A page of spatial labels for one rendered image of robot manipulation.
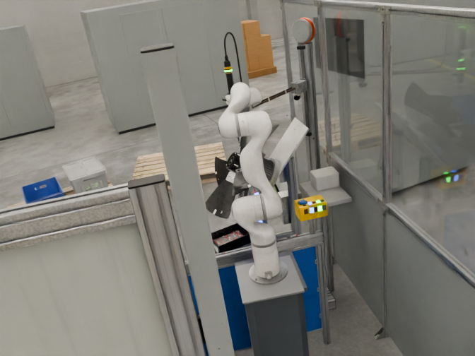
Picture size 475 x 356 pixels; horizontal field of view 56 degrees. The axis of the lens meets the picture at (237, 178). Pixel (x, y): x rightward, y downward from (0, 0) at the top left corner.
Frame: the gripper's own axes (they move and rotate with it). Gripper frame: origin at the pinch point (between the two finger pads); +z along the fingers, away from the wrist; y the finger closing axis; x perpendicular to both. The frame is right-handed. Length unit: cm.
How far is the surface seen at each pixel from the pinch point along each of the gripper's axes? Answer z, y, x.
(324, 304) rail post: -36, 33, -133
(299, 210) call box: -40, 21, -60
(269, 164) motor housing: 5, 18, -49
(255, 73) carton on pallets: 777, 180, -152
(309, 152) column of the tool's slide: 40, 56, -62
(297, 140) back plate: 4, 37, -36
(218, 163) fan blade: 34, -11, -53
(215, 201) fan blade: 4, -20, -66
